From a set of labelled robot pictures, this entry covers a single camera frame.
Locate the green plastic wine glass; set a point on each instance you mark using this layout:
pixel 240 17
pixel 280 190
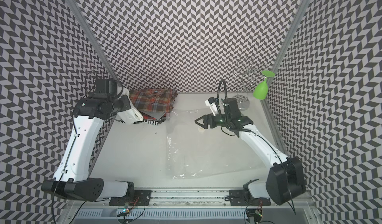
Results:
pixel 261 90

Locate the clear plastic vacuum bag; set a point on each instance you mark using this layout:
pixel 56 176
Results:
pixel 194 152

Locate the small circuit board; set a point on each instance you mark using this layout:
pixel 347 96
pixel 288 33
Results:
pixel 126 209
pixel 253 216

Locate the right small circuit board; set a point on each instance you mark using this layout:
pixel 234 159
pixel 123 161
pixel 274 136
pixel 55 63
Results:
pixel 253 216

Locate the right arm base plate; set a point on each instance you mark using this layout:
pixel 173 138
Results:
pixel 241 197

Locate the metal wire glass rack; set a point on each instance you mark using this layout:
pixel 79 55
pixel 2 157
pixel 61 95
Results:
pixel 248 69

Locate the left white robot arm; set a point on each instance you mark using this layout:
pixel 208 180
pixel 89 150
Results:
pixel 71 180

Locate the dark plaid cloth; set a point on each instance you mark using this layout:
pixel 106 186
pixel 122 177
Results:
pixel 153 100

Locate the left small circuit board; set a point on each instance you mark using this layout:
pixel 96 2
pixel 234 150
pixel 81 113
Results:
pixel 126 209

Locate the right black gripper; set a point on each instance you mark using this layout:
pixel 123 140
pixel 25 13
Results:
pixel 210 116

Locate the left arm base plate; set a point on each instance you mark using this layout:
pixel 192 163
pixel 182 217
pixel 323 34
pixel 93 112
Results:
pixel 134 198

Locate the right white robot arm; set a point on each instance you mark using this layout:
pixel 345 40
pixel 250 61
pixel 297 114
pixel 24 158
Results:
pixel 285 180

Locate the aluminium front rail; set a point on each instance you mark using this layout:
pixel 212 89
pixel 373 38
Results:
pixel 207 197

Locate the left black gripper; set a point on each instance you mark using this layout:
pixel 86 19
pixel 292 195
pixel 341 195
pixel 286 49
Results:
pixel 125 99

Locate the black white plaid shirt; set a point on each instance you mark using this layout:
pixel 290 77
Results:
pixel 149 122

